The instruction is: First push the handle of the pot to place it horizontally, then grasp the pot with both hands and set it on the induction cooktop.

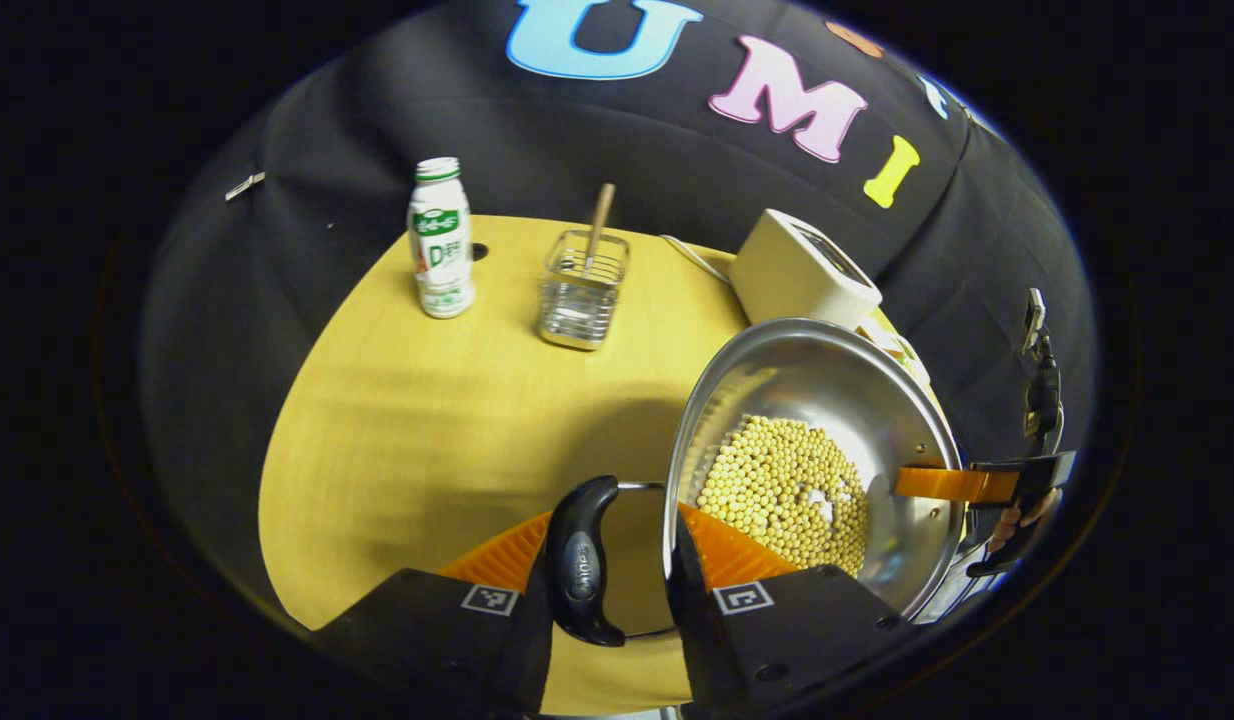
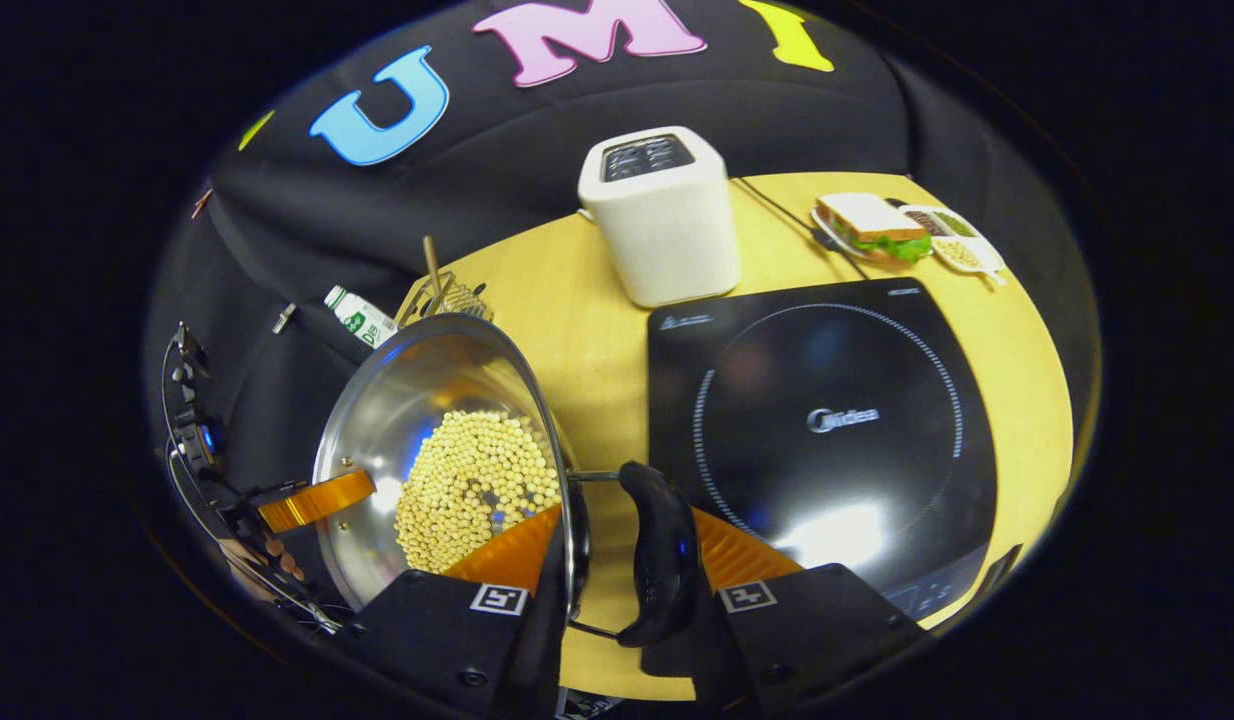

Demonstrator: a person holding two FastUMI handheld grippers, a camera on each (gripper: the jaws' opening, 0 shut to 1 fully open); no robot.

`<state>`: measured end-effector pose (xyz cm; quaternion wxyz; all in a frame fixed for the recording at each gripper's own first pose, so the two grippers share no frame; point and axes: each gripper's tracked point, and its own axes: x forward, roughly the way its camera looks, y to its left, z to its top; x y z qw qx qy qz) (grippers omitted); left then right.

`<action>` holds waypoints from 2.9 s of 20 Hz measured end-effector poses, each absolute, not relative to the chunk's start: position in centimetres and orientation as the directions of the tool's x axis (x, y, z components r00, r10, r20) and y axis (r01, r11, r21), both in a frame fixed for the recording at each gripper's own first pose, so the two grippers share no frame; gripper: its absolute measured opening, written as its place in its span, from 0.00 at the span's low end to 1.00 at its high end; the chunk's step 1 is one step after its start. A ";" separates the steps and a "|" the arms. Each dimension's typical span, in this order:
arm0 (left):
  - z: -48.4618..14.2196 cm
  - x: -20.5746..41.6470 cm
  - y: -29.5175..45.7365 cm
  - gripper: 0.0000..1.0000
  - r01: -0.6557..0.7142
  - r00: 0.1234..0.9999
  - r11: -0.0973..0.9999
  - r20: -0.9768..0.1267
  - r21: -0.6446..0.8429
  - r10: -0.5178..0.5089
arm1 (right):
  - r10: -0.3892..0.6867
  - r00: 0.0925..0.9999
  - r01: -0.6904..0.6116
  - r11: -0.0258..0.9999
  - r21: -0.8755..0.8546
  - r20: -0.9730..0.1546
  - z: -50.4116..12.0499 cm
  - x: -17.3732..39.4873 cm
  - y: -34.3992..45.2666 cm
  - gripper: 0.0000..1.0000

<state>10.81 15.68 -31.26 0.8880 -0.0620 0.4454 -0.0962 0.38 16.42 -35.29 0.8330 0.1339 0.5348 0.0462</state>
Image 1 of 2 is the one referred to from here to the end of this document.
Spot steel pot with black handle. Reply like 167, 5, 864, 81
545, 318, 968, 646

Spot wooden utensil stick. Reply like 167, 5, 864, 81
584, 183, 616, 277

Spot metal wire utensil holder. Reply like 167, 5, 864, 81
537, 230, 631, 351

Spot white toaster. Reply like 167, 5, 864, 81
729, 208, 884, 331

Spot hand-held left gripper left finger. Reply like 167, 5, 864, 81
312, 510, 556, 717

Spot white power cable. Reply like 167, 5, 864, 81
660, 235, 734, 287

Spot white bottle with green label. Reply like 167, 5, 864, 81
407, 157, 476, 320

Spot soybeans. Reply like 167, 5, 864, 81
697, 415, 870, 576

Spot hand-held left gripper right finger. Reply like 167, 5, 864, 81
665, 503, 903, 717

